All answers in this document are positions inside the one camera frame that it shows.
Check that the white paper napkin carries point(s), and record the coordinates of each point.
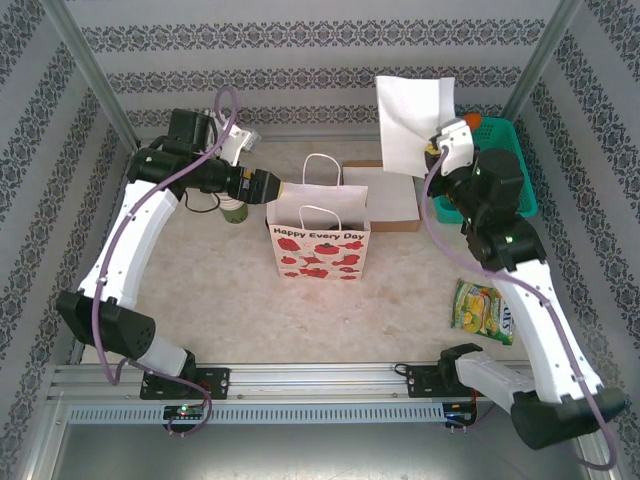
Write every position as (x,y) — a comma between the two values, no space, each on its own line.
(410,115)

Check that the white red printed paper bag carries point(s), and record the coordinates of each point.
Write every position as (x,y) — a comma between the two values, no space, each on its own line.
(320,255)

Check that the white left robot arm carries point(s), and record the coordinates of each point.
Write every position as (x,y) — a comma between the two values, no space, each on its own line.
(130,235)

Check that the stacked paper cups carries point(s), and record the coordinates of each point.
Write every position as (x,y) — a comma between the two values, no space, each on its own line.
(235,214)

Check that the teal plastic basket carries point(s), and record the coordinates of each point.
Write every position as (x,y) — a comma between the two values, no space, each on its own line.
(527,165)

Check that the orange toy fruit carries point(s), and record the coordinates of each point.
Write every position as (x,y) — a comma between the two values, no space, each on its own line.
(472,120)

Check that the white napkin stack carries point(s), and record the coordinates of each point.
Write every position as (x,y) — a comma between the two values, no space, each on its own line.
(385,195)

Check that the yellow green candy bag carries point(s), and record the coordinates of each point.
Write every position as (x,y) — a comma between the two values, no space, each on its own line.
(475,310)

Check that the small circuit board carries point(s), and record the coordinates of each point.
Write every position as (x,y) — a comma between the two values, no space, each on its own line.
(457,415)
(185,411)

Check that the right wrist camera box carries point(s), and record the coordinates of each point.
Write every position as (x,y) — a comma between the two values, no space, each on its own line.
(457,142)

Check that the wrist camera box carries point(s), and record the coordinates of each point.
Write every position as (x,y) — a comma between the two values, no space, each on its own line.
(457,142)
(240,145)

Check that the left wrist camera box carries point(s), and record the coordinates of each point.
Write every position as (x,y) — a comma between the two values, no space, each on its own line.
(240,145)

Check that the aluminium table edge rail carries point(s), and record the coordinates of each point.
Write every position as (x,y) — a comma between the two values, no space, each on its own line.
(119,200)

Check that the aluminium frame post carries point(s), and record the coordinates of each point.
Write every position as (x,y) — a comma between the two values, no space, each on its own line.
(542,55)
(92,70)

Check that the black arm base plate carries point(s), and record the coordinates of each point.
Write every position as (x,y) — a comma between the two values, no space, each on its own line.
(217,382)
(420,382)

